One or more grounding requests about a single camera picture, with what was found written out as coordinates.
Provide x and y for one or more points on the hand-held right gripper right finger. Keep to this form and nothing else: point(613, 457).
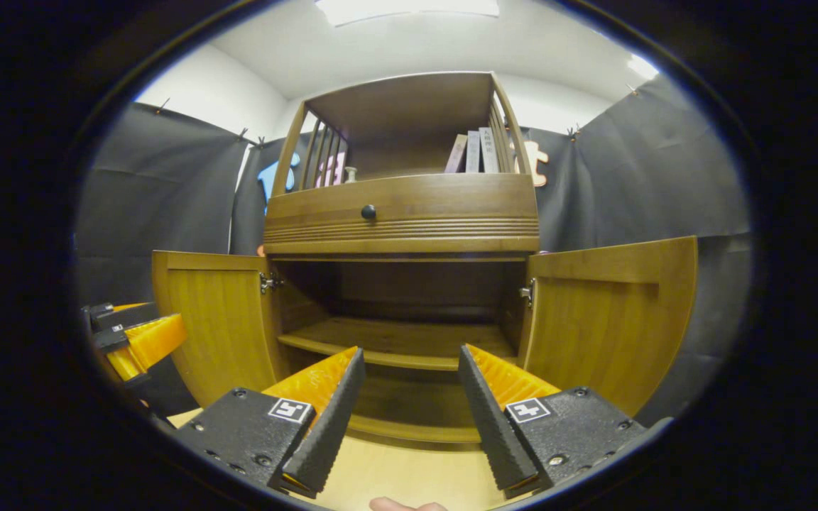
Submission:
point(494, 426)

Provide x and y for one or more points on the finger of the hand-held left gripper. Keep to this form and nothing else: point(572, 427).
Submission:
point(128, 318)
point(157, 339)

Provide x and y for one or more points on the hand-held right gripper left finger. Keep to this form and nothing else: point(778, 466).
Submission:
point(327, 426)

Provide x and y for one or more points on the wooden shoe cabinet door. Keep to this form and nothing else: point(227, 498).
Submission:
point(217, 326)
point(608, 333)

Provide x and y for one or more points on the wooden double-door shoe cabinet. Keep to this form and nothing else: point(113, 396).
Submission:
point(409, 106)

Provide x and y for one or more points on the metal door hinge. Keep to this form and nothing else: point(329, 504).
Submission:
point(527, 292)
point(270, 282)

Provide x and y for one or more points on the wooden inner shelf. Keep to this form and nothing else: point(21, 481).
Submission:
point(395, 337)

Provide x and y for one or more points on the black backdrop cloth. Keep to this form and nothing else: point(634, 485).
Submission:
point(153, 184)

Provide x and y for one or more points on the small pump bottle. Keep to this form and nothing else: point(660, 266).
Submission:
point(350, 175)

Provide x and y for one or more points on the grey book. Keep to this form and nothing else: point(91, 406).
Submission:
point(473, 152)

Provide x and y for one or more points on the small ceiling light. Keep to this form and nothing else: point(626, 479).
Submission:
point(642, 67)

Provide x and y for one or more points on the large ceiling light panel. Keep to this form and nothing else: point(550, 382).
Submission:
point(409, 8)

